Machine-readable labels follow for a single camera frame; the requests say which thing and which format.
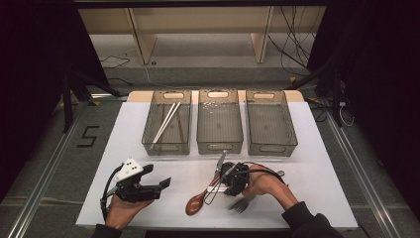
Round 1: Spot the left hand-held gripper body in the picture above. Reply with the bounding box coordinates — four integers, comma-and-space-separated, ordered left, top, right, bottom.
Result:
115, 157, 162, 203

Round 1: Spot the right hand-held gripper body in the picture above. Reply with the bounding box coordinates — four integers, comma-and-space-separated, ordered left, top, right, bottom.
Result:
215, 150, 251, 198

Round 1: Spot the brown wooden spoon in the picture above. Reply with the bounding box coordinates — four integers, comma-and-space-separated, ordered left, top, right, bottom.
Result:
185, 175, 222, 216

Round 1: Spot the silver fork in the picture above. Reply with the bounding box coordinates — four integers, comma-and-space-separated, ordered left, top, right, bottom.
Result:
227, 193, 258, 214

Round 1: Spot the grey translucent plastic bin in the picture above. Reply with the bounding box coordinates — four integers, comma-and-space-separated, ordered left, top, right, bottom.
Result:
141, 89, 193, 157
196, 88, 245, 156
245, 89, 299, 158

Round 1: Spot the white chopstick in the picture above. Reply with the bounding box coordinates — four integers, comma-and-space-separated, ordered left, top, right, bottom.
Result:
150, 101, 177, 150
153, 101, 182, 146

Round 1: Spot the person's left hand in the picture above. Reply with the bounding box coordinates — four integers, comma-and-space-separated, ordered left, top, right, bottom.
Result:
105, 193, 155, 230

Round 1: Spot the person's right hand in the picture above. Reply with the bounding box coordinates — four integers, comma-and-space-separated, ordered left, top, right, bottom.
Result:
242, 164, 298, 211

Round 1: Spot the wooden table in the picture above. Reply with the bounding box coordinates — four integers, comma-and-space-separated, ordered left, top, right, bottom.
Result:
127, 89, 305, 103

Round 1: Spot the white table cover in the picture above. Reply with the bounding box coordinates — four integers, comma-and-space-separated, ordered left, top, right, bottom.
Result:
75, 100, 360, 231

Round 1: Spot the black tripod stand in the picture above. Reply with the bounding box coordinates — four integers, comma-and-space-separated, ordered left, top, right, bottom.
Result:
60, 70, 125, 133

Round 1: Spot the black metal stand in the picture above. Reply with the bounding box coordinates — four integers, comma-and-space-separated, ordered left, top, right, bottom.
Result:
286, 59, 345, 128

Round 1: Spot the light wooden desk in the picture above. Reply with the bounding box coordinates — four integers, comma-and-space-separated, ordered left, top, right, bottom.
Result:
78, 6, 328, 65

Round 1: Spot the black curtain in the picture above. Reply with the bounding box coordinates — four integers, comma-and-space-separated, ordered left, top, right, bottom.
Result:
0, 0, 110, 202
306, 0, 420, 219

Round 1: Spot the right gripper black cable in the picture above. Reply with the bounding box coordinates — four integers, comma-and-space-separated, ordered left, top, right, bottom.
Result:
231, 161, 287, 185

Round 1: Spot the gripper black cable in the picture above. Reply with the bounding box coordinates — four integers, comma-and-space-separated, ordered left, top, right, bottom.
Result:
99, 164, 124, 221
231, 161, 287, 185

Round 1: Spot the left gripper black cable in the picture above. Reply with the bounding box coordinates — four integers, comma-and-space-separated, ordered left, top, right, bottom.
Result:
99, 164, 124, 221

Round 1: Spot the short aluminium floor rail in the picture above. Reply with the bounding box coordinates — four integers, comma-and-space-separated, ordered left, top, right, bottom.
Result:
89, 93, 130, 102

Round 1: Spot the white floor cable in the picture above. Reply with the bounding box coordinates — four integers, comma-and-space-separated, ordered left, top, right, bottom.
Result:
142, 63, 199, 91

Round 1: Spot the black floor cable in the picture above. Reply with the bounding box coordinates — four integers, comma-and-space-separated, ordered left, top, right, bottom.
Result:
99, 54, 132, 70

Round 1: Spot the white cable with plug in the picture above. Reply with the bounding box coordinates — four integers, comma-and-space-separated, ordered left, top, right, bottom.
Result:
338, 100, 355, 127

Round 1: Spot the bundle of black cables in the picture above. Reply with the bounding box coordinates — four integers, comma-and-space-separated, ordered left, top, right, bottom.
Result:
266, 6, 318, 77

